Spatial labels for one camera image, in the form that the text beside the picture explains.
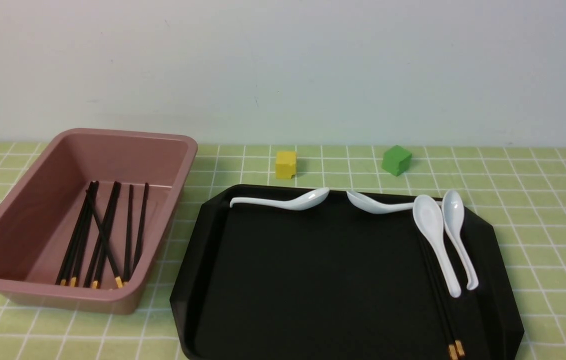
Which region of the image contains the white spoon far left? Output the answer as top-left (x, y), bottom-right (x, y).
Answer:
top-left (229, 187), bottom-right (331, 211)

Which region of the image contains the yellow wooden cube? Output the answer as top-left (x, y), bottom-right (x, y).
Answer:
top-left (274, 151), bottom-right (297, 180)

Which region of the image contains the black plastic tray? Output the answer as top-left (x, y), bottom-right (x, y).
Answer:
top-left (169, 184), bottom-right (525, 360)

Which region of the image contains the pink plastic bin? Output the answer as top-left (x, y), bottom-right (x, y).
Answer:
top-left (0, 129), bottom-right (198, 315)

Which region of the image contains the white spoon far right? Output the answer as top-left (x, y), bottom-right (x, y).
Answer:
top-left (441, 189), bottom-right (479, 291)

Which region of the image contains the black chopstick pair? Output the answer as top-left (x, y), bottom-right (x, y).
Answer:
top-left (418, 234), bottom-right (461, 360)
top-left (428, 243), bottom-right (466, 360)

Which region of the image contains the green wooden cube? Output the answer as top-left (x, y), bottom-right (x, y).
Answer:
top-left (381, 145), bottom-right (413, 177)

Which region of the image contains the white spoon middle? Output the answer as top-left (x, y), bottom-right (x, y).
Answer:
top-left (346, 190), bottom-right (443, 215)

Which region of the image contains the white spoon large right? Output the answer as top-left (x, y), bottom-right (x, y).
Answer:
top-left (412, 194), bottom-right (462, 298)

